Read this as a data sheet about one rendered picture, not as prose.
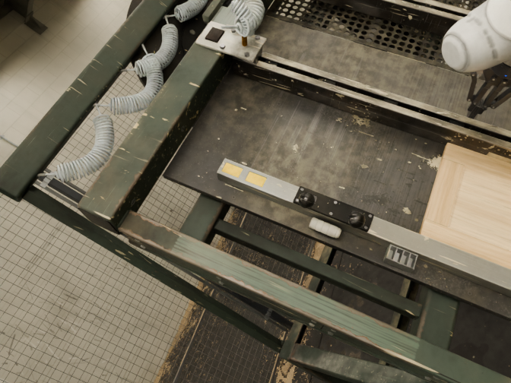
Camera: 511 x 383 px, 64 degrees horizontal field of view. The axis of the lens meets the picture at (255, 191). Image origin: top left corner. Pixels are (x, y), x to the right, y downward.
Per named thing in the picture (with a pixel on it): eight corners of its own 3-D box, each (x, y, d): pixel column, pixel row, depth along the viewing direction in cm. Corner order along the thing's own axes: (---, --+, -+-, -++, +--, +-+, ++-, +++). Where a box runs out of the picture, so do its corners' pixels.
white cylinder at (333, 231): (308, 229, 105) (337, 241, 104) (309, 224, 103) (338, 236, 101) (312, 219, 106) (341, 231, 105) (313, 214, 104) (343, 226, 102)
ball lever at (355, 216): (360, 226, 102) (361, 232, 89) (346, 220, 103) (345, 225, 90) (366, 212, 102) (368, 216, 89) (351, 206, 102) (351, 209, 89)
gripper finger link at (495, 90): (505, 68, 98) (511, 70, 98) (484, 98, 108) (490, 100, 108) (502, 80, 97) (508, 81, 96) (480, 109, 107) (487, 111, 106)
